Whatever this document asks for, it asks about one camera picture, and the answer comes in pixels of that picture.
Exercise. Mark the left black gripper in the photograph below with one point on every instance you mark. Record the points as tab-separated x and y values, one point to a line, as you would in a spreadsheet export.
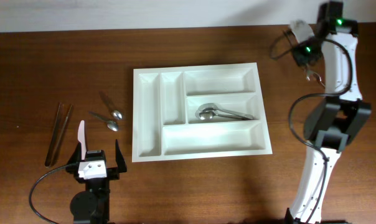
114	173

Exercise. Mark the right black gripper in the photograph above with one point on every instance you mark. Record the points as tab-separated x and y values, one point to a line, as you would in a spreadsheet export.
300	57

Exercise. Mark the metal fork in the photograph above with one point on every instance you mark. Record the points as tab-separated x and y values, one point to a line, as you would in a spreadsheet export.
311	75

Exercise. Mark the large metal spoon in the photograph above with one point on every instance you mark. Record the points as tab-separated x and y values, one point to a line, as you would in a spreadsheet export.
219	110
204	115

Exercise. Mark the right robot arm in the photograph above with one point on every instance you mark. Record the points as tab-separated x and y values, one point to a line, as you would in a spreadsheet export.
334	123

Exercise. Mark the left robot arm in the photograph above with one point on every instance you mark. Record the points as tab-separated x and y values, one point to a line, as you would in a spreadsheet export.
93	204

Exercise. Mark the white plastic knife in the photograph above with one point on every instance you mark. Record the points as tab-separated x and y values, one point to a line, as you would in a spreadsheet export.
81	139

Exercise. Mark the small teaspoon lower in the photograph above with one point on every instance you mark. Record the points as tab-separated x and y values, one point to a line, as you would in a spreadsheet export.
112	125

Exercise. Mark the small teaspoon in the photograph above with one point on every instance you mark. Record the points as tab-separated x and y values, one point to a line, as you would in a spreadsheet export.
110	105
112	125

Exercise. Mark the small teaspoon upper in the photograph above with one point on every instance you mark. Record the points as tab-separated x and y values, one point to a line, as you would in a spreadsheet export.
110	105

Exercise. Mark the white cutlery tray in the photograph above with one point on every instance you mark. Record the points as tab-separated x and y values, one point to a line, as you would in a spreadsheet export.
165	100

